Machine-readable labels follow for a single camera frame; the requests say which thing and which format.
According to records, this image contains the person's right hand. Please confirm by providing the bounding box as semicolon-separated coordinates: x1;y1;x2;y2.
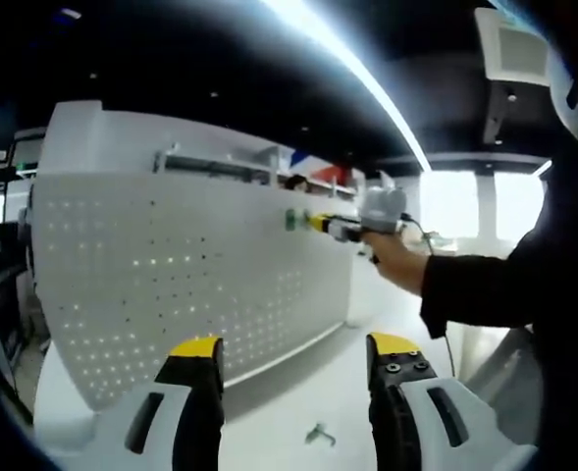
361;228;436;298

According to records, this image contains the ceiling light strip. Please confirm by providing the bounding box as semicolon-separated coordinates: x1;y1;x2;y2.
261;0;432;174

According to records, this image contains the ceiling air vent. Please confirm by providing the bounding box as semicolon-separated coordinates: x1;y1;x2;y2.
474;7;553;88

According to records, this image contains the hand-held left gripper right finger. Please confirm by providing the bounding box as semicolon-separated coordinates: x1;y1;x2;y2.
365;332;540;471

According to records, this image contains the grey metal shelf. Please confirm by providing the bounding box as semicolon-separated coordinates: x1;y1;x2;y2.
153;141;281;186

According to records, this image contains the red blue striped banner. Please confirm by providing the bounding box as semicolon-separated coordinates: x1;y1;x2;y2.
288;148;349;182

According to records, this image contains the white perforated mounting plate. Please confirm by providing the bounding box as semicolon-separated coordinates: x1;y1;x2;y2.
27;174;356;413

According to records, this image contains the white worn device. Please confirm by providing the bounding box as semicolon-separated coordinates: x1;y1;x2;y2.
546;43;578;144

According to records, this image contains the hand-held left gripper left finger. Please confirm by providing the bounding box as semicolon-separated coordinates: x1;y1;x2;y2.
94;335;226;471

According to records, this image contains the grey mesh office chair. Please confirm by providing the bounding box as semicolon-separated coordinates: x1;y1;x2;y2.
464;326;548;443

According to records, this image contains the black desktop monitor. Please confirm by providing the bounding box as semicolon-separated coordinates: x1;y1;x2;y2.
0;222;24;267

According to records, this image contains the right gripper thin cable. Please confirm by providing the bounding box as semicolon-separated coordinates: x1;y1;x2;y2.
399;212;460;380

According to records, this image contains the white partition panel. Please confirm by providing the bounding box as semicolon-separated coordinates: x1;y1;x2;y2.
37;100;364;203

